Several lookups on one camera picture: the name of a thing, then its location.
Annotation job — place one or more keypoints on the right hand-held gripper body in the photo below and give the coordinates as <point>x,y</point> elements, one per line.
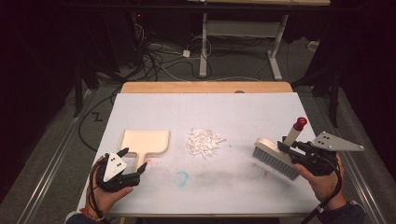
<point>317,160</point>

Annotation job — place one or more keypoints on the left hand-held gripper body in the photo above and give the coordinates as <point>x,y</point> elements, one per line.
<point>112,166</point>

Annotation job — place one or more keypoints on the cream brush with grey bristles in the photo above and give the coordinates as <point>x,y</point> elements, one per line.
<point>265,145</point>

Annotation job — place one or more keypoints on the cream dustpan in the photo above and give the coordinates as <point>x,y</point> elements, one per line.
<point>144,141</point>

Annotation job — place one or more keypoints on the person's right hand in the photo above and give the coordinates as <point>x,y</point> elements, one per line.
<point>328,188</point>

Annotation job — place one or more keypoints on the person's left hand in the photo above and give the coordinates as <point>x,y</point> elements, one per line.
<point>104,200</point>

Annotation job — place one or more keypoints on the black metal stand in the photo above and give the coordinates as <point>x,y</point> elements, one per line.
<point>77,93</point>
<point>334,99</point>

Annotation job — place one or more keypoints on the pile of white scraps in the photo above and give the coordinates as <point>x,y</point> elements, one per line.
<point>204,143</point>

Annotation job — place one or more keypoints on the white table mat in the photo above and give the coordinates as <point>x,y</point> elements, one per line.
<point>218,112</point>

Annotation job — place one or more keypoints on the white power adapter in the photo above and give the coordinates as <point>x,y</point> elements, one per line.
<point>186,53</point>

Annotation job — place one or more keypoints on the aluminium floor rail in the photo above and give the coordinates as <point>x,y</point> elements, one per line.
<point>53,161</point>
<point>362,186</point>

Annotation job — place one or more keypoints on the white desk frame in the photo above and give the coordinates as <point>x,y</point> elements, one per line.
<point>204,46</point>

